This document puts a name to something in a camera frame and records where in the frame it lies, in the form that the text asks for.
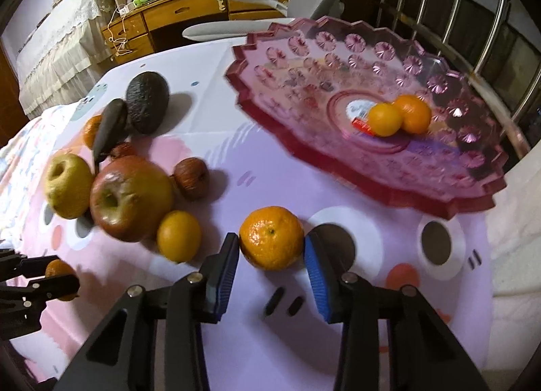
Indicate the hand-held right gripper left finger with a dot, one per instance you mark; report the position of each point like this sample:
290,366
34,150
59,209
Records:
222,285

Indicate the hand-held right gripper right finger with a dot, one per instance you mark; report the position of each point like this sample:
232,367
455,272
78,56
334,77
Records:
317,281

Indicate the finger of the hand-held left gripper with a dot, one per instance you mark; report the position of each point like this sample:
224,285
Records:
25,266
25,302

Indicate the small orange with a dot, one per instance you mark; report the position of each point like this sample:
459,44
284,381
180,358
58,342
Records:
59,268
416,114
90,131

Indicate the large orange mandarin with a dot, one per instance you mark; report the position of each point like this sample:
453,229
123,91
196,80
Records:
271,239

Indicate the yellow orange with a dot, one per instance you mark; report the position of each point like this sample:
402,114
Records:
383,120
179,237

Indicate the yellow apple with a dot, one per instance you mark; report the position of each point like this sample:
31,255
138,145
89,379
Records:
67,192

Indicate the wrinkled brown fruit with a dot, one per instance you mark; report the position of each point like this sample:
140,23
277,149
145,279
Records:
192,177

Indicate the red apple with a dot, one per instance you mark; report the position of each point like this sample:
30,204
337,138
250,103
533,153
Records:
135,196

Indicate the large dark avocado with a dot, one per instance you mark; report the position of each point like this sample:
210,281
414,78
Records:
148,99

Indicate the pink glass fruit tray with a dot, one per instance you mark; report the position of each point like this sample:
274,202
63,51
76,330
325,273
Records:
296,78

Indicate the printed blanket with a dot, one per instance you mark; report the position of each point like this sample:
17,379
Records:
253,154

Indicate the small wrinkled red fruit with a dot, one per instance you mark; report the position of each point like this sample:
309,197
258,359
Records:
123,150

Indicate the small dark avocado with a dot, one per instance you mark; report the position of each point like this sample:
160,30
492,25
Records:
109,129

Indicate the wooden door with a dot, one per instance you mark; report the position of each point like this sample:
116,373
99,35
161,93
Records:
10,99

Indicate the white quilted cloth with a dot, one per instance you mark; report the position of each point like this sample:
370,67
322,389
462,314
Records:
520,226

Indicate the white lace cloth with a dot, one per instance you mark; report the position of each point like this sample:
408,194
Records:
55,49

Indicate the metal bed headboard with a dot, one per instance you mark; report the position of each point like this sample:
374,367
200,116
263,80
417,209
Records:
520,137

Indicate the wooden desk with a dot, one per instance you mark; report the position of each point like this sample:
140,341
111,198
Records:
190,8

